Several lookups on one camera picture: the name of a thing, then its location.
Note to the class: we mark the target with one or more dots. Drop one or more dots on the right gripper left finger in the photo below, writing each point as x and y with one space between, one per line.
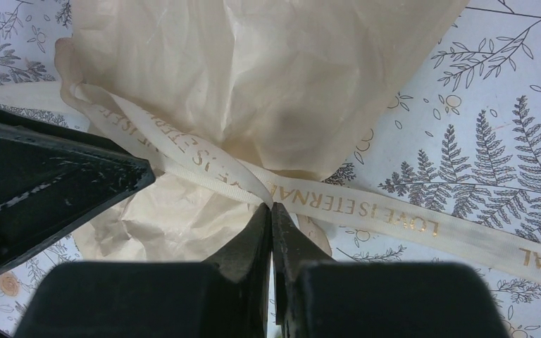
237 303

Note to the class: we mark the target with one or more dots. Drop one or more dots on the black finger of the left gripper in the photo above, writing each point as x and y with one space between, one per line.
53 180

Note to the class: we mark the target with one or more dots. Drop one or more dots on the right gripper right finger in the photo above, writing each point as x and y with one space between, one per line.
292 252

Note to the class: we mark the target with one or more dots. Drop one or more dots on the colourful flower bouquet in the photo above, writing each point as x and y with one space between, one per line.
288 86

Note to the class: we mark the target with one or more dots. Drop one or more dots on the cream ribbon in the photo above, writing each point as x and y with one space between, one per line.
199 162

